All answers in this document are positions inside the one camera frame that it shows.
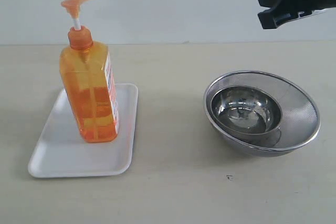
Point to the steel mesh strainer basket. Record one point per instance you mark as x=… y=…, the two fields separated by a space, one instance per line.
x=300 y=122

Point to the white rectangular plastic tray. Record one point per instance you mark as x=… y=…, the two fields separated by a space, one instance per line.
x=61 y=152

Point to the orange dish soap pump bottle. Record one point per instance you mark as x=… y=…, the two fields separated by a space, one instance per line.
x=86 y=71

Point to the small stainless steel bowl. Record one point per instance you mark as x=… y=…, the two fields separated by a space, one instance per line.
x=248 y=114

